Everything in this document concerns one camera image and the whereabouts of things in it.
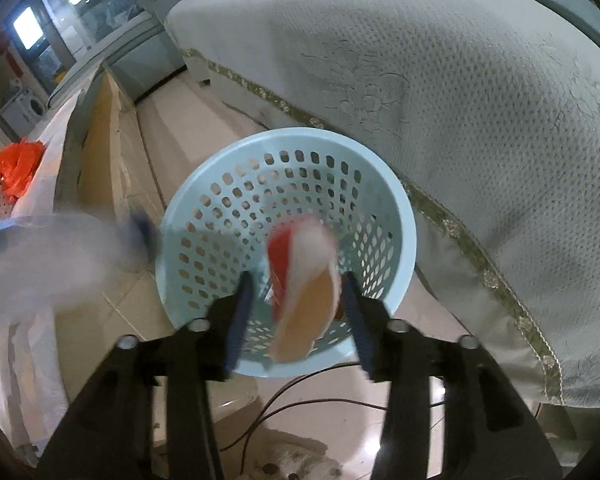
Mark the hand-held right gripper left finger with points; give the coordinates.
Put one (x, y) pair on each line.
(237, 330)

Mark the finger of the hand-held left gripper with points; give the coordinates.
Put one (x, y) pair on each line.
(142, 232)

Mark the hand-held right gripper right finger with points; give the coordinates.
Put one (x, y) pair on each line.
(359, 330)

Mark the red white orange cloth item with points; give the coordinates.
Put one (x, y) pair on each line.
(305, 310)

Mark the light blue perforated plastic basket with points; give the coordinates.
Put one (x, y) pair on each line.
(205, 175)

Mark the orange plastic bag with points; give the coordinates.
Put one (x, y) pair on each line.
(15, 165)

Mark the coffee table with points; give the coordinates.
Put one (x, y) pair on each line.
(105, 160)

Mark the white washing machine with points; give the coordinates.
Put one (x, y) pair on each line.
(27, 110)

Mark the blue-grey sofa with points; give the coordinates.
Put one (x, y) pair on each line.
(140, 60)

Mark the scale-patterned tablecloth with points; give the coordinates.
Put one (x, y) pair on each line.
(30, 375)

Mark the glass sliding door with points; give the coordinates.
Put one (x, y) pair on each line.
(80, 15)

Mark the red hanging knot ornament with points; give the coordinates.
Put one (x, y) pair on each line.
(2, 50)

